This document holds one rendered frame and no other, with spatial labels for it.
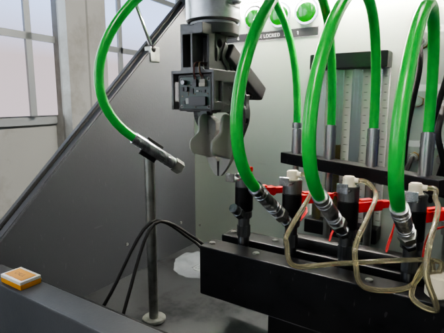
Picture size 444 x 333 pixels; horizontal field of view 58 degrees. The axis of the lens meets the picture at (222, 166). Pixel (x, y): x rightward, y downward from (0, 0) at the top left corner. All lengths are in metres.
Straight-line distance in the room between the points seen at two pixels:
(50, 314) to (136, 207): 0.38
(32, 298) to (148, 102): 0.47
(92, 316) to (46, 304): 0.07
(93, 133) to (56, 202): 0.14
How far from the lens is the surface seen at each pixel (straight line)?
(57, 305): 0.56
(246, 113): 0.56
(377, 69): 0.64
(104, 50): 0.59
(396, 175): 0.38
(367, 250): 0.60
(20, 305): 0.62
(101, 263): 0.85
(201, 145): 0.58
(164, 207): 0.95
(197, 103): 0.53
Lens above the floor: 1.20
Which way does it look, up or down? 9 degrees down
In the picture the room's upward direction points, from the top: straight up
